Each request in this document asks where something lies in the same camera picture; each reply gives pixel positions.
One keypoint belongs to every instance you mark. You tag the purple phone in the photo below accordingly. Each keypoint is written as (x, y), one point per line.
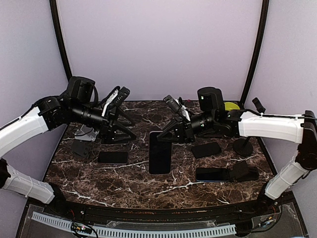
(159, 155)

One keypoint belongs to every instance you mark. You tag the black front tripod phone stand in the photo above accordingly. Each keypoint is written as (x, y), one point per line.
(242, 146)

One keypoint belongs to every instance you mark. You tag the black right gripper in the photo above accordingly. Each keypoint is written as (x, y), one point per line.
(184, 131)

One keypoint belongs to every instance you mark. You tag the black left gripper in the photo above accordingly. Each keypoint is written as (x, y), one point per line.
(107, 132)

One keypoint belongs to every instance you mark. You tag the white folding phone stand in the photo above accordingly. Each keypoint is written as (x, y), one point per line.
(86, 134)

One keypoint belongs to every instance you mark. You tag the white cable duct strip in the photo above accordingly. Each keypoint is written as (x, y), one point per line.
(130, 230)

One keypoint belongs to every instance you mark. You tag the blue edged black phone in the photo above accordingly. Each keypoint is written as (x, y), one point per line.
(212, 174)

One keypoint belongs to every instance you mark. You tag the dark grey stand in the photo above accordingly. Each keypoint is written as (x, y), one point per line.
(81, 148)

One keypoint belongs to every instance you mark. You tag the dark phone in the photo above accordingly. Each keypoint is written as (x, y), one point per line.
(206, 150)

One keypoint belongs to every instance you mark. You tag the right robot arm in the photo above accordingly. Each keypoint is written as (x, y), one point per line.
(244, 123)

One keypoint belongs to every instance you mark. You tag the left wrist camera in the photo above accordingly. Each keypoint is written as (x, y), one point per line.
(122, 94)

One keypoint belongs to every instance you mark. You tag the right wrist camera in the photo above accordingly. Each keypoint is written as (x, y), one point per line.
(177, 107)

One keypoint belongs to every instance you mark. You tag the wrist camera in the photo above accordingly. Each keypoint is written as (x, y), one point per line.
(177, 107)
(122, 94)

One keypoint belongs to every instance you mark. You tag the lime green plastic bowl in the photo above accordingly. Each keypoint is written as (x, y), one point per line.
(231, 106)

